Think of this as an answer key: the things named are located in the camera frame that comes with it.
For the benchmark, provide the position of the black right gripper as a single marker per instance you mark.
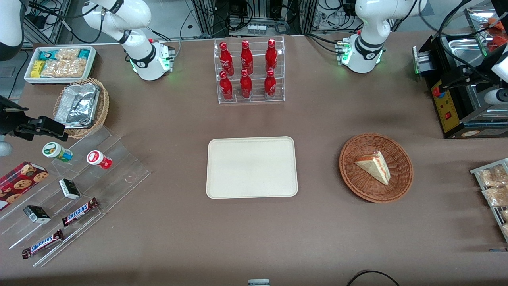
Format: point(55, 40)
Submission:
point(8, 120)

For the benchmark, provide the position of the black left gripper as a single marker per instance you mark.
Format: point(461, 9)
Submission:
point(473, 76)

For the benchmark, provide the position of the triangular sandwich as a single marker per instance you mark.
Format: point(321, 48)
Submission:
point(375, 167)

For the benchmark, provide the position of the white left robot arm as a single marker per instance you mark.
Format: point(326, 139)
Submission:
point(367, 47)

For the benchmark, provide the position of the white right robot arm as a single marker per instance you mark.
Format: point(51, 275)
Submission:
point(139, 55)

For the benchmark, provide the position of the light oval wicker basket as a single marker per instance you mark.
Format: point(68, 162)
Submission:
point(102, 107)

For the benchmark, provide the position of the tray of wrapped pastries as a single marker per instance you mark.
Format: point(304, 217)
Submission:
point(476, 171)

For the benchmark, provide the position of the brown round wicker basket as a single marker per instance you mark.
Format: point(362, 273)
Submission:
point(357, 182)

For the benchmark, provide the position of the beige rectangular serving tray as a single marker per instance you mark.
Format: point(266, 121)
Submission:
point(252, 167)

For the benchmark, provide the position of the green lid white cup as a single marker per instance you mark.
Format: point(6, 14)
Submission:
point(55, 151)

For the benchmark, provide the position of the silver foil container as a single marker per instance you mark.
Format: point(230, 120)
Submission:
point(77, 105)

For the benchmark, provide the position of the black food warmer machine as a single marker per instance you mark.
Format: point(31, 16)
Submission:
point(452, 115)

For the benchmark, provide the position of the red orange fried food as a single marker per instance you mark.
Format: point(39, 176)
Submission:
point(496, 33)

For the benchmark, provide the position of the red lid white cup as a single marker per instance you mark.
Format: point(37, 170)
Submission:
point(97, 159)

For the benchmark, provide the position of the clear bag of crackers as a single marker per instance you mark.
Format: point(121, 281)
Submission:
point(75, 68)
point(67, 54)
point(53, 68)

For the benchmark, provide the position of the yellow snack pack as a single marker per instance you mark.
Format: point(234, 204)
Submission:
point(37, 69)

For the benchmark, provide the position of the red chocolate cookie box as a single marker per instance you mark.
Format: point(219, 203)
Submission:
point(22, 183)

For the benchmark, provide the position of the small black white box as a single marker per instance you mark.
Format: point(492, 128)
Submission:
point(36, 214)
point(69, 189)

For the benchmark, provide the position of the teal snack pack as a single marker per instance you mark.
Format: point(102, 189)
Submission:
point(84, 54)
point(47, 55)

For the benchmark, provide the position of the white plastic snack bin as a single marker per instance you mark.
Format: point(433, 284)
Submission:
point(92, 65)

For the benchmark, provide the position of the clear acrylic stepped shelf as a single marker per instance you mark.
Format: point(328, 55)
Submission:
point(119, 178)

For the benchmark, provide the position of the brown Snickers bar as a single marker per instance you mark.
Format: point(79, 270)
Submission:
point(79, 211)
point(43, 244)

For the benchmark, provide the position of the clear bag of pastries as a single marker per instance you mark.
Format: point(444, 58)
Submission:
point(496, 196)
point(492, 176)

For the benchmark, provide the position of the red cola bottle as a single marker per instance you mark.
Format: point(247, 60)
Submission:
point(246, 86)
point(226, 59)
point(271, 55)
point(246, 57)
point(226, 88)
point(270, 85)

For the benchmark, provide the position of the clear acrylic bottle rack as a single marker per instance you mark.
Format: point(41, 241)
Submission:
point(258, 100)

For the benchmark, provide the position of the white power strip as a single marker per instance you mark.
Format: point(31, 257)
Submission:
point(256, 29)

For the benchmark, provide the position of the small grey white device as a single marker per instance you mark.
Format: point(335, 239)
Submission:
point(258, 283)

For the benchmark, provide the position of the white right wrist camera block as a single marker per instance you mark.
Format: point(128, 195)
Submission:
point(4, 146)

